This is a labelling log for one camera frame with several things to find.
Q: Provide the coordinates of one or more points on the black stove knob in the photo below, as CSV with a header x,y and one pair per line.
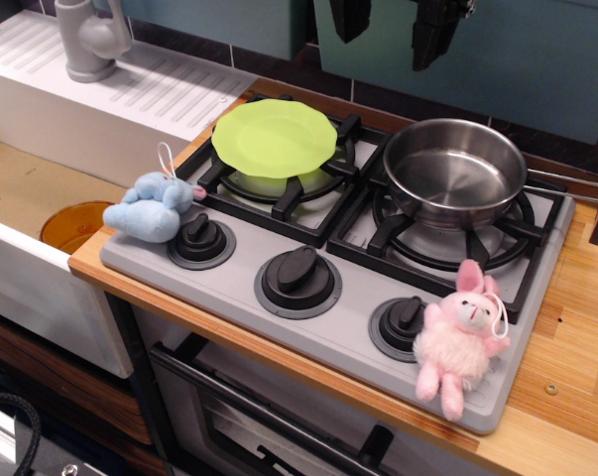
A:
x,y
298,284
202,244
394,326

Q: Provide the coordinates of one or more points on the pink stuffed rabbit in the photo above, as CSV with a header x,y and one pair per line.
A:
x,y
460,336

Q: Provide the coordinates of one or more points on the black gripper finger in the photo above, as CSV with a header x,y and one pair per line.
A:
x,y
351,18
435,25

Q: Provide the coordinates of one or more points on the green plastic plate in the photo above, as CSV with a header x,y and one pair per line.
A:
x,y
274,139

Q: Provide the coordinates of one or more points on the white toy sink unit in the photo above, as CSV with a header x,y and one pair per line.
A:
x,y
64,142

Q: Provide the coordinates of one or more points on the right black stove knob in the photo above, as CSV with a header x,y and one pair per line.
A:
x,y
394,326

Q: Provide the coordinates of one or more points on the grey toy stove top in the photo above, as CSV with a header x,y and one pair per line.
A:
x,y
338,339

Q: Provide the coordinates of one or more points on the right black burner grate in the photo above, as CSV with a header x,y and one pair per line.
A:
x,y
519,250

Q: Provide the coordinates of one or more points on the left black burner grate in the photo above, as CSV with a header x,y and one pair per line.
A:
x,y
304,208

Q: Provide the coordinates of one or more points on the left black stove knob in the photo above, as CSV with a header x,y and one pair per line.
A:
x,y
202,244

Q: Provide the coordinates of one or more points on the toy oven door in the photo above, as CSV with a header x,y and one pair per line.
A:
x,y
249,420

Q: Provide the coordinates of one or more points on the middle black stove knob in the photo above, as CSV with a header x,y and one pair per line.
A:
x,y
298,284

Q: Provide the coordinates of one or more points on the blue stuffed elephant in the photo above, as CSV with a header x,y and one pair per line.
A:
x,y
150,210

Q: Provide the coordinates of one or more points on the stainless steel pan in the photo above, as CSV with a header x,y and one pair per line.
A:
x,y
456,174

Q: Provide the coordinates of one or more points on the black oven door handle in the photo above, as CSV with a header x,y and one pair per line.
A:
x,y
365,462

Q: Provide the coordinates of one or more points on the black burner grate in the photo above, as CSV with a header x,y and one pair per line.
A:
x,y
304,208
519,250

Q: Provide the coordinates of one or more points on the grey toy faucet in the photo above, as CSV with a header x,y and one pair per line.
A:
x,y
92,44

